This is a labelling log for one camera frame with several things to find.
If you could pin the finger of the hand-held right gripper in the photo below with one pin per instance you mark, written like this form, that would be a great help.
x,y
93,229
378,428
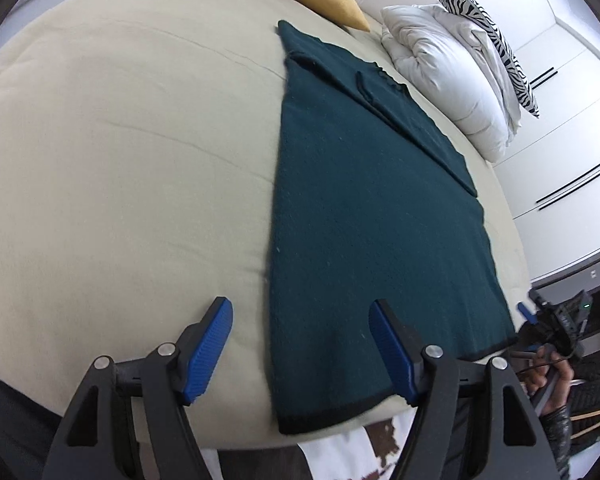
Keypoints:
x,y
527,312

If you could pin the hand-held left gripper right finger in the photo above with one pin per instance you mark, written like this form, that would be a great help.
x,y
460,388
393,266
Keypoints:
x,y
392,355

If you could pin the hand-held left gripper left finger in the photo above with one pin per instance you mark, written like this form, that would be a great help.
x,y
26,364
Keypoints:
x,y
207,350

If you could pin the dark green sweater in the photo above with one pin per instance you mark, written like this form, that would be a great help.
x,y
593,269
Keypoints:
x,y
370,220

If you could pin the person's right forearm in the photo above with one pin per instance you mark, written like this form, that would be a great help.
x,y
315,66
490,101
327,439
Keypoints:
x,y
560,435

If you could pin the person's right hand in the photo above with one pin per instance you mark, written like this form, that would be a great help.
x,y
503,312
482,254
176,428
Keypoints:
x,y
555,380

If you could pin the dark cloth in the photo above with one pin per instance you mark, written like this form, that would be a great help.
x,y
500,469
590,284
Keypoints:
x,y
597,395

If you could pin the brown and white rug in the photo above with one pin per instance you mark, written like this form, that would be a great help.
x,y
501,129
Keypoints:
x,y
360,450

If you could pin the white wardrobe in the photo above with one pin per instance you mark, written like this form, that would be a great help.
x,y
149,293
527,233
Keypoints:
x,y
570,125

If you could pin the bed with beige sheet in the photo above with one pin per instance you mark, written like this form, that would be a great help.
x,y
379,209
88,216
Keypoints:
x,y
130,160

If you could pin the white folded duvet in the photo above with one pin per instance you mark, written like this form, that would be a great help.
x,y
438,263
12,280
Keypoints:
x,y
445,70

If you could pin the zebra print pillow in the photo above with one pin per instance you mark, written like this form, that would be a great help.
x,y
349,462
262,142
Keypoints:
x,y
495,40

